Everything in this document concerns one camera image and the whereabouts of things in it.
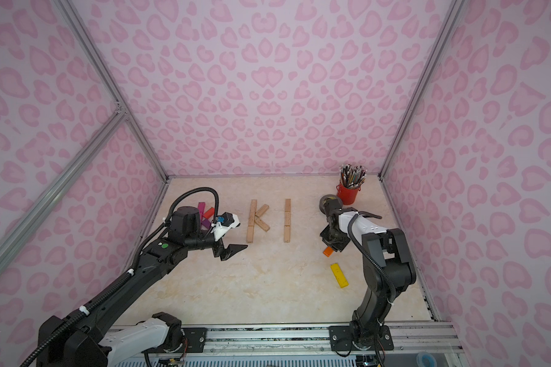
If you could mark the long natural wood block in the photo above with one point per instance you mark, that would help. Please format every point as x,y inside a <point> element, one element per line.
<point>250,234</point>

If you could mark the yellow block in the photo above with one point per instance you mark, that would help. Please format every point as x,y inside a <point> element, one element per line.
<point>339,275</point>

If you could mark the bundle of coloured pencils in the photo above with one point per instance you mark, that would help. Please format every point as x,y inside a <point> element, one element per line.
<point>352,176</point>

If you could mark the magenta block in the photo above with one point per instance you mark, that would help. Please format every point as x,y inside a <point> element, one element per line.
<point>201,208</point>

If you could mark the blue round cap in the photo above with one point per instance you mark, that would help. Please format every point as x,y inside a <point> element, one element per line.
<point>424,359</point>

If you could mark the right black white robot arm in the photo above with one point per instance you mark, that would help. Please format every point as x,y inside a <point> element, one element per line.
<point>387,264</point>

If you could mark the grey duct tape roll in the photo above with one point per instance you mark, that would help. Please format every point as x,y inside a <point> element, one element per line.
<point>329,203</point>

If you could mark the red block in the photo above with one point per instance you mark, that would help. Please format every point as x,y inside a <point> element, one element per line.
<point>209,213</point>

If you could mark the orange block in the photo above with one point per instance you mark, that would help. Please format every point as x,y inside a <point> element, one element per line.
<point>328,251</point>

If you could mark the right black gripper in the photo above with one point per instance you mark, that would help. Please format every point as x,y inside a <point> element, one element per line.
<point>333,237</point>

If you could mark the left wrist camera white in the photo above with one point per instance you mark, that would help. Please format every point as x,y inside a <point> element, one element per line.
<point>223,224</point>

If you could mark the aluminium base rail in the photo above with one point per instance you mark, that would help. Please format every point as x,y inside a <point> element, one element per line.
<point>304,345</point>

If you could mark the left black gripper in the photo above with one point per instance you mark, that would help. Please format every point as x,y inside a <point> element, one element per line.
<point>219,246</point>

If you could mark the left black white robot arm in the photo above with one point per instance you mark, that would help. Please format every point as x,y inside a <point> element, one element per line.
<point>83,339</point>

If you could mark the red pencil cup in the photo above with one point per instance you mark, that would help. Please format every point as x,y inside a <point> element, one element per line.
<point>347,195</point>

